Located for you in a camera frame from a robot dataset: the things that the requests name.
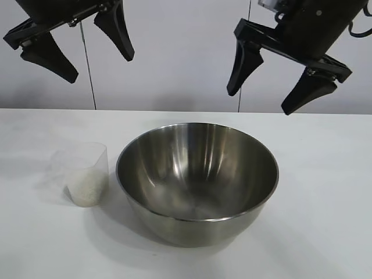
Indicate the white rice grains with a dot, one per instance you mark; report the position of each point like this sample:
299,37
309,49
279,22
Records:
87,189

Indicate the stainless steel mixing bowl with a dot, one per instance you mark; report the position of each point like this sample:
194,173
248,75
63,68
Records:
197,174

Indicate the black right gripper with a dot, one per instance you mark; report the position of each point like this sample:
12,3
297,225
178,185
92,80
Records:
314,26

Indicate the thin black vertical line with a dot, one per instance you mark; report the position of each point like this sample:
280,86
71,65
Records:
88,69
239,103

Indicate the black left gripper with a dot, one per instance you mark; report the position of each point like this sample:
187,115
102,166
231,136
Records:
58,11

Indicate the clear plastic measuring cup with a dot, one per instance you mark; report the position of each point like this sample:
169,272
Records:
87,162

